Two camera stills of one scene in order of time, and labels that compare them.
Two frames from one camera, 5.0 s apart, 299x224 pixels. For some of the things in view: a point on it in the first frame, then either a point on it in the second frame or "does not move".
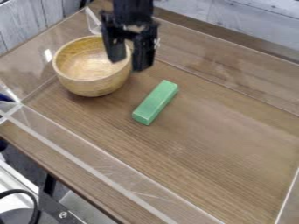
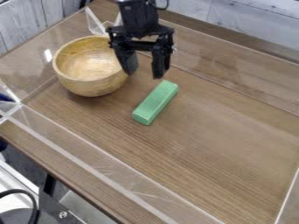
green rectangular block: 157,100 does not move
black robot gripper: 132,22 → 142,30
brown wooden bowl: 84,68 does not move
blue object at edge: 4,97 does not move
